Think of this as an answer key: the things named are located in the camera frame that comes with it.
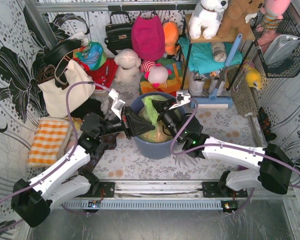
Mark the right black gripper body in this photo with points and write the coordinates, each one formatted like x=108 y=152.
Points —
x=162 y=114

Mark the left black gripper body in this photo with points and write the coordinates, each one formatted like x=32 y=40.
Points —
x=127 y=122

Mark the green plastic trash bag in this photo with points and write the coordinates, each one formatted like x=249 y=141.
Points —
x=150 y=114

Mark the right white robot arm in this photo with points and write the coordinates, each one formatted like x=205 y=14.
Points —
x=263 y=167

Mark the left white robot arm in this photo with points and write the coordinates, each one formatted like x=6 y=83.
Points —
x=33 y=200

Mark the blue trash bin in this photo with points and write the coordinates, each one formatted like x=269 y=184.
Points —
x=155 y=151

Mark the magenta felt bag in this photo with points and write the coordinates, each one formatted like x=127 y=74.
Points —
x=148 y=38

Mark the cream canvas tote bag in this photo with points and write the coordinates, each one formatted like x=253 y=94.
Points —
x=78 y=89

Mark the dark patterned necktie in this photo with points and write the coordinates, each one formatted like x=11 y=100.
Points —
x=107 y=142

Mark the pink pig plush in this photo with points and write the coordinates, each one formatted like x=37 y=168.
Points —
x=155 y=73

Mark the blue floor squeegee head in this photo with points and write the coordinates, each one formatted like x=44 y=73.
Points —
x=221 y=102

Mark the white fluffy plush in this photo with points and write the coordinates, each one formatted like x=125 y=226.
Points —
x=128 y=63

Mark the red garment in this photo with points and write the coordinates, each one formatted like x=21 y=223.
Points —
x=105 y=74

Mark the teal cloth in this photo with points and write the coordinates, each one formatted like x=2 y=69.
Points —
x=201 y=56

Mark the orange checkered towel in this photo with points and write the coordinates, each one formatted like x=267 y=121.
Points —
x=50 y=141

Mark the colourful silk scarf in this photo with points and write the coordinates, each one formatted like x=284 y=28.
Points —
x=91 y=57

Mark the orange plush toy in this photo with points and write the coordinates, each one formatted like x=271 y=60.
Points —
x=171 y=35

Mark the black leather handbag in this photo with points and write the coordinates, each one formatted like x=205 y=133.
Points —
x=119 y=36

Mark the yellow plush toy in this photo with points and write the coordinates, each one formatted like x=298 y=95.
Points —
x=252 y=76

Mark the black hat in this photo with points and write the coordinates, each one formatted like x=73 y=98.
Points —
x=54 y=56

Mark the white plush dog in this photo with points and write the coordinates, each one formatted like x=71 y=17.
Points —
x=206 y=18

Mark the brown teddy bear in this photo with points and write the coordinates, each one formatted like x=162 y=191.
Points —
x=235 y=17

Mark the wooden shelf board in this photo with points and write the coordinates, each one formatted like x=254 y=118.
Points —
x=232 y=34

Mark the silver foil pouch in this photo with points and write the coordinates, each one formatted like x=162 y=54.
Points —
x=281 y=48

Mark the pink plush toy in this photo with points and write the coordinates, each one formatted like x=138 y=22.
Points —
x=273 y=10

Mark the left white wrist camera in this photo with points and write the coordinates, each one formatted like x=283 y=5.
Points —
x=118 y=102

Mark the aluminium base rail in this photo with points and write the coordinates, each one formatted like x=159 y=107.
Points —
x=155 y=190

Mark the black wire basket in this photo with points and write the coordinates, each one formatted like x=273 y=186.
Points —
x=265 y=35

